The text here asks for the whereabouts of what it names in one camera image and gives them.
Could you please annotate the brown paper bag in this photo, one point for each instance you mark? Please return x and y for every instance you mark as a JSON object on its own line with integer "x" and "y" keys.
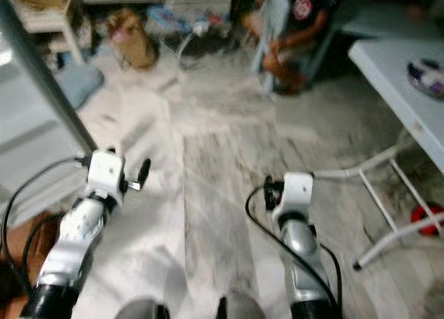
{"x": 135, "y": 48}

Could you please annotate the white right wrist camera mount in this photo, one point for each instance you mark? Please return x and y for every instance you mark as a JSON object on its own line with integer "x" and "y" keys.
{"x": 297, "y": 188}

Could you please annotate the white shelf rack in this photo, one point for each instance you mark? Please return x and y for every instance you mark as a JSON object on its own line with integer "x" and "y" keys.
{"x": 66, "y": 28}

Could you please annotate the blue cushion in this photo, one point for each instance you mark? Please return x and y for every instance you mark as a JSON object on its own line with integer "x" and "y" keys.
{"x": 80, "y": 83}

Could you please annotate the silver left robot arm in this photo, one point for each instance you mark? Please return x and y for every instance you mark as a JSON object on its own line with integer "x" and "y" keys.
{"x": 73, "y": 239}

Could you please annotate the white folding table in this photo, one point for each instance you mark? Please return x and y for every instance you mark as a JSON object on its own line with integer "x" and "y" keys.
{"x": 388, "y": 69}

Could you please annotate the blue plastic package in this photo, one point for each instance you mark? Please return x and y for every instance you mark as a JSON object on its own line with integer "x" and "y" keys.
{"x": 168, "y": 16}

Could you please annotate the seated person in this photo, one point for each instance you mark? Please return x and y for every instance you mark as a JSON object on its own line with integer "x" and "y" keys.
{"x": 312, "y": 21}

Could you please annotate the red round object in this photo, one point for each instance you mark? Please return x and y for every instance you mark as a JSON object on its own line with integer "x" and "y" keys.
{"x": 427, "y": 218}

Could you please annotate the plain brown cardboard box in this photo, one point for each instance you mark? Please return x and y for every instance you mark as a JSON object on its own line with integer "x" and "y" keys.
{"x": 22, "y": 246}

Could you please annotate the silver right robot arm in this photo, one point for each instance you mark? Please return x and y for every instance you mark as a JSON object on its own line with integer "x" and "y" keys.
{"x": 302, "y": 253}

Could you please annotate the steel bowl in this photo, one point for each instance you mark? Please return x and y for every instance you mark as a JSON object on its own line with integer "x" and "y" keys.
{"x": 428, "y": 78}

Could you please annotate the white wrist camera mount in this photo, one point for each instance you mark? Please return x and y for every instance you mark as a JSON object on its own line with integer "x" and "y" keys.
{"x": 107, "y": 172}
{"x": 297, "y": 188}

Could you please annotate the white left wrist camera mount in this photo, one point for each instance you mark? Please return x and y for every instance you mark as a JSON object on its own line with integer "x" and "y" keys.
{"x": 107, "y": 172}

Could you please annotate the grey table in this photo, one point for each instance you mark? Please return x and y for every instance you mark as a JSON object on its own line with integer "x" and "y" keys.
{"x": 381, "y": 21}

